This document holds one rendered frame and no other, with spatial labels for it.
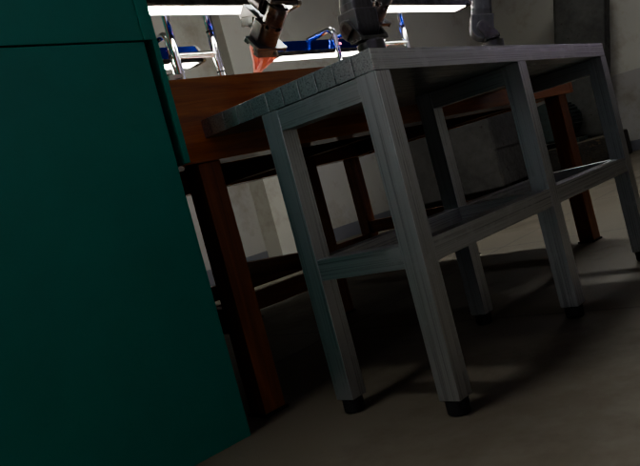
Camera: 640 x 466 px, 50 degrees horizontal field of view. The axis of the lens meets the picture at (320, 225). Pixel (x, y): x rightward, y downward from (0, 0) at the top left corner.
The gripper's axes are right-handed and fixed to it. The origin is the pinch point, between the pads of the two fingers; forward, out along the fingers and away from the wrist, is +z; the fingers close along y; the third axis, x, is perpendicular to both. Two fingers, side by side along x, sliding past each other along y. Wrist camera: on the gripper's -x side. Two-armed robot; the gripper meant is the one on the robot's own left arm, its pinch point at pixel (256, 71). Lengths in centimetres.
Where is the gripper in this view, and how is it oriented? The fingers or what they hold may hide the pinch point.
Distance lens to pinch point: 192.9
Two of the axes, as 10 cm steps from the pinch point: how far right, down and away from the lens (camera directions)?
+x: 6.2, 6.4, -4.4
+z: -3.4, 7.3, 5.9
